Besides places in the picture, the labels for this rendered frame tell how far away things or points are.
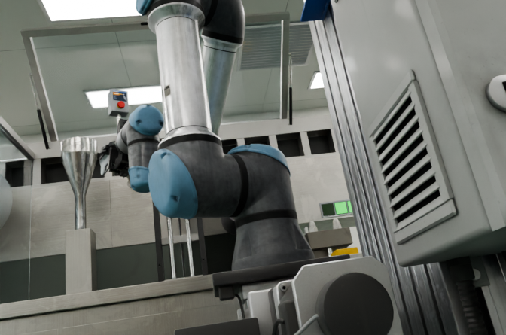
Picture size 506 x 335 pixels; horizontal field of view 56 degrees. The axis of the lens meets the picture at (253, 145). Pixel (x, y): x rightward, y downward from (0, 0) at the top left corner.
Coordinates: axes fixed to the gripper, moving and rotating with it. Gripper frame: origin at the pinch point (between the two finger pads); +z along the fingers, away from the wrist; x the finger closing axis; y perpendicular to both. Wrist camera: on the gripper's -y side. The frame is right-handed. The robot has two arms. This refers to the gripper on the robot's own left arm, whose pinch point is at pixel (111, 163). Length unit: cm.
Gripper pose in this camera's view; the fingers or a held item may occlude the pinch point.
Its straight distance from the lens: 144.1
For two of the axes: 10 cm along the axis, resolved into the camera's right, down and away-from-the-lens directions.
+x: 8.7, 1.9, 4.5
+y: 0.3, 9.0, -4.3
